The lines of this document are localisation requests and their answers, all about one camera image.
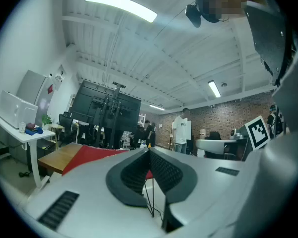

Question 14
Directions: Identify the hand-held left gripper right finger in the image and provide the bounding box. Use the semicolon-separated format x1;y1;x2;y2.
149;148;250;235

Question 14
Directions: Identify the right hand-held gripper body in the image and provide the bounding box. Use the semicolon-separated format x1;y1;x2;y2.
229;115;271;151

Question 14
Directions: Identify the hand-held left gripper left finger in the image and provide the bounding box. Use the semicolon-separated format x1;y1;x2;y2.
24;148;162;238

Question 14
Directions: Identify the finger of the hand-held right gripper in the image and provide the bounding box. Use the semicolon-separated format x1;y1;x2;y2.
195;139;237;156

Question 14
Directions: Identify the black display stand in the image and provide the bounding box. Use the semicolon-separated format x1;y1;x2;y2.
96;82;126;149

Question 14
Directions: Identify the black office chair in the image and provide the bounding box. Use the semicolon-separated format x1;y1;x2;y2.
58;112;74;147
205;131;222;140

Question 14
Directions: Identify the red cloth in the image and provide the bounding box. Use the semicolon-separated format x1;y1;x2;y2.
62;144;154;180

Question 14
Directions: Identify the black cabinet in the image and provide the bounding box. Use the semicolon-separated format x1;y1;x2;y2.
36;141;57;160

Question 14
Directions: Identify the yellow wooden stool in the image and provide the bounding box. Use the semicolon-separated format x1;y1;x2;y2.
49;123;65;150

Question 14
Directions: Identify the blue cloth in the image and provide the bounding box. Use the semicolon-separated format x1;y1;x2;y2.
24;126;44;135

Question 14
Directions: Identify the green potted plant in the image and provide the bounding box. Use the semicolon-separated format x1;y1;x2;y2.
41;114;53;130

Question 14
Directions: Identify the white desk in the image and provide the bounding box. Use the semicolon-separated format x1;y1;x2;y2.
0;104;56;190

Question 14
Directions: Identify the white box appliance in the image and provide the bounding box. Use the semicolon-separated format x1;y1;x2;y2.
0;90;38;129

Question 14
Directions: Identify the silver refrigerator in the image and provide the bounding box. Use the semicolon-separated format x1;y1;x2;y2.
16;69;55;127

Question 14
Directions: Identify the person's head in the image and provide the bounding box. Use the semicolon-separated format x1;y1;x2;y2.
192;0;250;23

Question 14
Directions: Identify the long ceiling light tube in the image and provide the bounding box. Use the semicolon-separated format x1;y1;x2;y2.
84;0;157;23

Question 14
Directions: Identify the black head-worn camera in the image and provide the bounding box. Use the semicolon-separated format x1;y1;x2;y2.
185;3;202;28

